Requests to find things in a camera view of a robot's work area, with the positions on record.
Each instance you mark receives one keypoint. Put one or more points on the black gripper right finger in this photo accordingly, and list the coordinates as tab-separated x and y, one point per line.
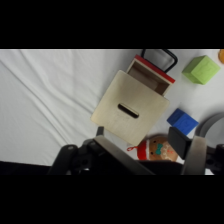
186	146

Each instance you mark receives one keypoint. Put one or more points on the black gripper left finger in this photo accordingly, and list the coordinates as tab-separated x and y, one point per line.
124	157

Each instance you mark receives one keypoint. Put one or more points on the blue foam cube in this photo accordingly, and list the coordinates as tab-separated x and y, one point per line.
182	121

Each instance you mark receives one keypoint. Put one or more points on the gingerbread man plush toy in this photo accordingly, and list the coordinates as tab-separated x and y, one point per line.
156	150

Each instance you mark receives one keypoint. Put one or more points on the grey round bowl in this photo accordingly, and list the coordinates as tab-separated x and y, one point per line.
208	123

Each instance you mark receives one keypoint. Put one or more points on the light wooden box with slot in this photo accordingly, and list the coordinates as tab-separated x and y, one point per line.
130	106

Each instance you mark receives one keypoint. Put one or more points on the green foam cube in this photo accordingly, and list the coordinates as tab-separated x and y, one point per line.
201	69

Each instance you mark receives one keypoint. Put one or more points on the white tablecloth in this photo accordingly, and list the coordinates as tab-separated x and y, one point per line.
46	100

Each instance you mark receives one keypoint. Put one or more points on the orange toy croissant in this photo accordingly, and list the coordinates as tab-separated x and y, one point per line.
221	56

